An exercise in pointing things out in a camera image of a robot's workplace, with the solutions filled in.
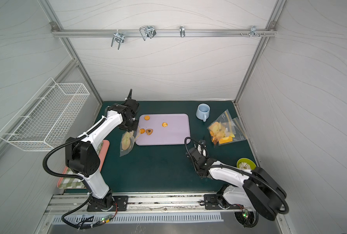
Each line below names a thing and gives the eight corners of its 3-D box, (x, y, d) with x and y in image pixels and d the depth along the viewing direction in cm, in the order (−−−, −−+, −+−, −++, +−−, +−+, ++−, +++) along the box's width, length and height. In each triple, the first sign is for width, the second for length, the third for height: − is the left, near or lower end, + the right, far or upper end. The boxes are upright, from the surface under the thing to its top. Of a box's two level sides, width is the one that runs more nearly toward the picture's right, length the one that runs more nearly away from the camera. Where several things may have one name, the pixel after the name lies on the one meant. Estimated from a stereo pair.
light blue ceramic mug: (193, 114, 113) (194, 109, 108) (202, 107, 118) (203, 101, 113) (204, 122, 108) (205, 116, 103) (213, 114, 113) (214, 108, 108)
